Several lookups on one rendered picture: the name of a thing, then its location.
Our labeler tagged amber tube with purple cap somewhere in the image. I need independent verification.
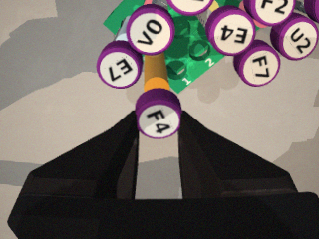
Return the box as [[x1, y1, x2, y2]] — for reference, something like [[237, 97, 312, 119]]
[[135, 52, 182, 139]]

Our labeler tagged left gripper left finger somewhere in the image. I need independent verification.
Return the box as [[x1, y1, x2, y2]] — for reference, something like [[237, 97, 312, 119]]
[[18, 111, 140, 199]]

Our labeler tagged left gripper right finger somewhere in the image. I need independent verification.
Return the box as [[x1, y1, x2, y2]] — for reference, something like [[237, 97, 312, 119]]
[[178, 111, 298, 199]]

